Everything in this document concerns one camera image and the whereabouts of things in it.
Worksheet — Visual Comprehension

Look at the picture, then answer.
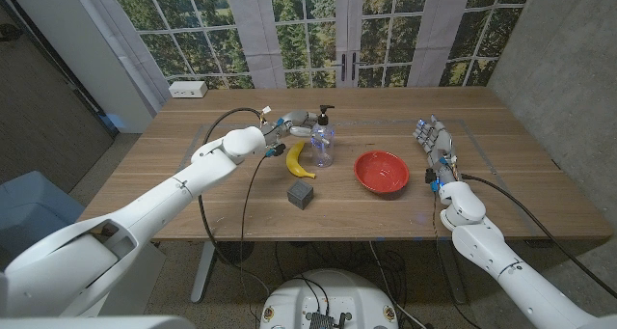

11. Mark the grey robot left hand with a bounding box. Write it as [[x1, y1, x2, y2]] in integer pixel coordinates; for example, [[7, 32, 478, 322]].
[[262, 109, 320, 147]]

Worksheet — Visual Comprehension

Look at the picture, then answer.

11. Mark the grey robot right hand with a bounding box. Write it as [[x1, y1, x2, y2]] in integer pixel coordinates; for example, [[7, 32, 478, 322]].
[[413, 115, 460, 185]]

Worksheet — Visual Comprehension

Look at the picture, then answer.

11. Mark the clear pump dispenser bottle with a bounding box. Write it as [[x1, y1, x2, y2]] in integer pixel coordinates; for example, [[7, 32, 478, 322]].
[[310, 104, 337, 169]]

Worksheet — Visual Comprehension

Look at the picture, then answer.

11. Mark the yellow banana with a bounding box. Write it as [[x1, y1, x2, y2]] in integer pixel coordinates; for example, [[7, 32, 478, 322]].
[[285, 140, 317, 179]]

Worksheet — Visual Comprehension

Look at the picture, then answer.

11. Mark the red bowl plate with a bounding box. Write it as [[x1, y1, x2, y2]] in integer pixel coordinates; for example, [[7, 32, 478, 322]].
[[353, 150, 411, 196]]

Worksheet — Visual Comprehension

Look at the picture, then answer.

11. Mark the dark grey block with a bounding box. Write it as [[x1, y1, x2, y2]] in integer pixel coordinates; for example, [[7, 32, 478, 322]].
[[286, 178, 315, 211]]

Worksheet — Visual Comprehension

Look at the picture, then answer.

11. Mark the printed window backdrop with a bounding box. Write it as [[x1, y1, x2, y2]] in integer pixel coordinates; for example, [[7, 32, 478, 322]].
[[103, 0, 537, 90]]

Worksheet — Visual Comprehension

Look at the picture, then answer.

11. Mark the white power strip box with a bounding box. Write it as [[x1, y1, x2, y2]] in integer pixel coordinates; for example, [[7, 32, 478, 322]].
[[168, 80, 209, 99]]

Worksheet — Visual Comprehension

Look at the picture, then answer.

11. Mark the grey table leg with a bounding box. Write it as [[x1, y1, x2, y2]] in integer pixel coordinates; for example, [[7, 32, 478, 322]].
[[436, 239, 469, 305]]

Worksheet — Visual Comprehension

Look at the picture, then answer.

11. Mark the black round fan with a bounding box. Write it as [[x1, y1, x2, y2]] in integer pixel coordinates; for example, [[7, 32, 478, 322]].
[[216, 240, 255, 265]]

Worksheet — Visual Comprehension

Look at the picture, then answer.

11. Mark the white robot torso base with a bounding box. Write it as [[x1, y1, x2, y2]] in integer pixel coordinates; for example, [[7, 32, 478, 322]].
[[258, 268, 399, 329]]

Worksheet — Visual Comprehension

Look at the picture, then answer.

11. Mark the white table leg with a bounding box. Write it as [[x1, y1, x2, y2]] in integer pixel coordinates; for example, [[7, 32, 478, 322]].
[[190, 240, 219, 304]]

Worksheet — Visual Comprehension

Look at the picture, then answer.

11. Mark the dark brown door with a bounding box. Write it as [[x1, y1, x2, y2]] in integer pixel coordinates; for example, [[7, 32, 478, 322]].
[[0, 0, 120, 193]]

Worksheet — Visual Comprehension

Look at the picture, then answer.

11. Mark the blue plastic bin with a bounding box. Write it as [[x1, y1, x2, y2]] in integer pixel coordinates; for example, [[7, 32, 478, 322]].
[[0, 170, 87, 272]]

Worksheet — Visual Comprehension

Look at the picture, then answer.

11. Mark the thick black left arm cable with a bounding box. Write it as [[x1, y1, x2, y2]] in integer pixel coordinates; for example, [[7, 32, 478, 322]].
[[197, 106, 266, 267]]

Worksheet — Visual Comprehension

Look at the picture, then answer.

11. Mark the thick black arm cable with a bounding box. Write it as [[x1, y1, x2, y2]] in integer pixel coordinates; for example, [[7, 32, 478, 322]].
[[460, 172, 617, 299], [197, 106, 266, 267]]

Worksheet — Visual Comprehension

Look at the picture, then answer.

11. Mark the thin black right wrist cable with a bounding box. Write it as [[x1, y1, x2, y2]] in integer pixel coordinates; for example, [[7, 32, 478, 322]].
[[432, 190, 443, 246]]

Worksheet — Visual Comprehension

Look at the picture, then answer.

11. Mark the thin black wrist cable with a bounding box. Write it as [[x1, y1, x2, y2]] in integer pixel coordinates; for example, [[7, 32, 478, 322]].
[[432, 190, 443, 246], [238, 152, 271, 320]]

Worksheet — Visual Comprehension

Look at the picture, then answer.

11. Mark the thin black left wrist cable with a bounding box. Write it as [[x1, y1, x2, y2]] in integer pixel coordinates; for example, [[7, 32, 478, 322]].
[[238, 152, 271, 320]]

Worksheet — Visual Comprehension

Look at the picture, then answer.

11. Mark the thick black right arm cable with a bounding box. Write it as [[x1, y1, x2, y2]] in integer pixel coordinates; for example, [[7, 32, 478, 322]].
[[460, 172, 617, 299]]

